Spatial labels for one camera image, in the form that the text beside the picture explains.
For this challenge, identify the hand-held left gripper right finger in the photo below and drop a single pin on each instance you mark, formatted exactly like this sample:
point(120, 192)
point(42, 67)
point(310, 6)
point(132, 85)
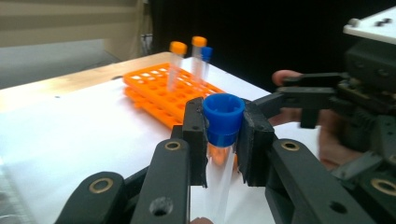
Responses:
point(257, 143)

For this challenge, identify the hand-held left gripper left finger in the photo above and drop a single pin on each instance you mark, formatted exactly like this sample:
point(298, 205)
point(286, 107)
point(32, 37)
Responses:
point(193, 140)

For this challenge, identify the clear tube with blue cap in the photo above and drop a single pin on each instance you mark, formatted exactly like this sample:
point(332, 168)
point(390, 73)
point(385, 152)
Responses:
point(223, 121)
point(206, 53)

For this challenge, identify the orange plastic tube rack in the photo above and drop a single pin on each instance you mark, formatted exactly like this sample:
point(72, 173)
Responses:
point(155, 87)

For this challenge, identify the clear tube with orange cap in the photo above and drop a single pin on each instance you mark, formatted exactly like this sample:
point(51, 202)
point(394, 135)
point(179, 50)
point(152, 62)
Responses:
point(199, 41)
point(178, 48)

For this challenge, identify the black curtain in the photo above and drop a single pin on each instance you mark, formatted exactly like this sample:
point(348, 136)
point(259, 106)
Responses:
point(264, 31)

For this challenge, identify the white board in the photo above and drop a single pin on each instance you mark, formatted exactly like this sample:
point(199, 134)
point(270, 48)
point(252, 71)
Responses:
point(77, 140)

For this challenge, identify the wooden table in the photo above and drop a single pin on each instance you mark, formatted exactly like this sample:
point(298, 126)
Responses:
point(62, 84)

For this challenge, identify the beige wooden platform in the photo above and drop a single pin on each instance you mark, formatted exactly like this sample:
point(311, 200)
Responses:
point(62, 28)

